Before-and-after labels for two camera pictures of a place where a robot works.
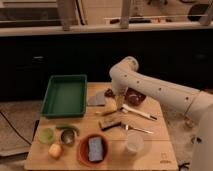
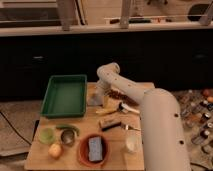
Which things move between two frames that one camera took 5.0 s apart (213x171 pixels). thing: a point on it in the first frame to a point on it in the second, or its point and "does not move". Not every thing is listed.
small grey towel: x=98 y=100 does not move
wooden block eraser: x=109 y=123 does not move
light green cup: x=47 y=135 does not move
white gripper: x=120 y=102 to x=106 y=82
